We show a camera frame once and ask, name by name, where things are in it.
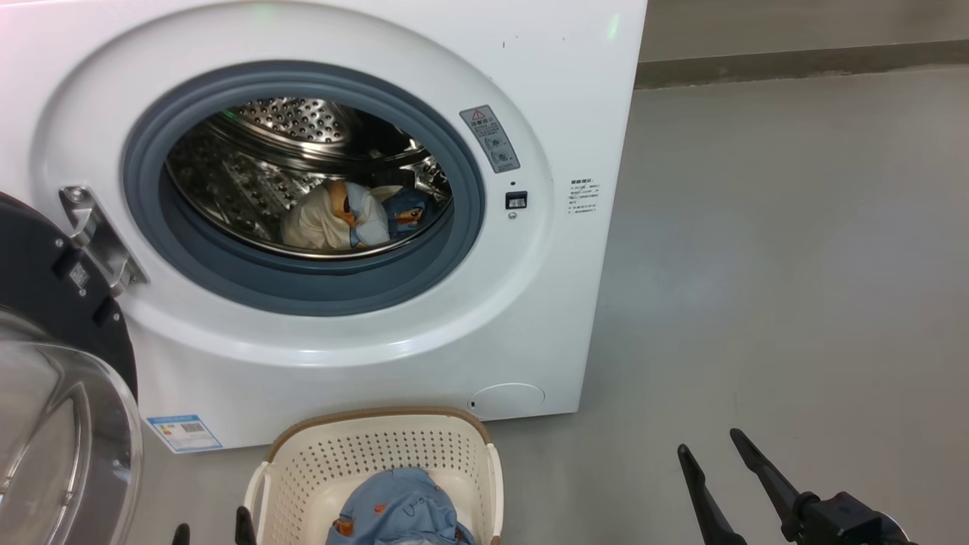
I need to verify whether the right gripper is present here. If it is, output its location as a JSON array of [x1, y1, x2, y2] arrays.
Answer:
[[678, 428, 921, 545]]

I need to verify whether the blue garment with orange print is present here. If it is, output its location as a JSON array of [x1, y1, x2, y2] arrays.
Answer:
[[327, 468, 476, 545]]

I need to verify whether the black round glass washer door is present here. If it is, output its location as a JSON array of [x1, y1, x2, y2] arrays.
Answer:
[[0, 192, 145, 545]]

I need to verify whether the cream garment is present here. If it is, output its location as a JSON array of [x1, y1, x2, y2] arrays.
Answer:
[[282, 179, 434, 252]]

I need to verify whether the grey rubber door gasket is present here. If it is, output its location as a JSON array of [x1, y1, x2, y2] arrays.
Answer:
[[121, 61, 485, 317]]

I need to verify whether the white front-load washing machine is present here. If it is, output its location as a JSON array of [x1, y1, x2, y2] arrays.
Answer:
[[0, 0, 649, 453]]

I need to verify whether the metal door hinge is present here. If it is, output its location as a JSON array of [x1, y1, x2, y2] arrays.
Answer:
[[59, 185, 149, 296]]

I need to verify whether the stainless steel washing machine drum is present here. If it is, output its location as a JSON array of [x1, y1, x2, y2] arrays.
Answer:
[[165, 97, 453, 260]]

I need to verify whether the blue energy label sticker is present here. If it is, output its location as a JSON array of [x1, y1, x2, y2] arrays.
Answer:
[[146, 414, 224, 454]]

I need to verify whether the cream perforated laundry basket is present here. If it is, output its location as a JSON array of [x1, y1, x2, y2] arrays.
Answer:
[[242, 407, 505, 545]]

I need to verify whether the round white filter cover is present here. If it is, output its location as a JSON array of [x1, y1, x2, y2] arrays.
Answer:
[[467, 382, 546, 419]]

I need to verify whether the small printed text label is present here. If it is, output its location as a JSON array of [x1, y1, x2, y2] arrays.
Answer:
[[568, 178, 603, 216]]

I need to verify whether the grey warning label sticker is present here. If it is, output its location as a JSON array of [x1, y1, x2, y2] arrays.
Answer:
[[460, 104, 521, 174]]

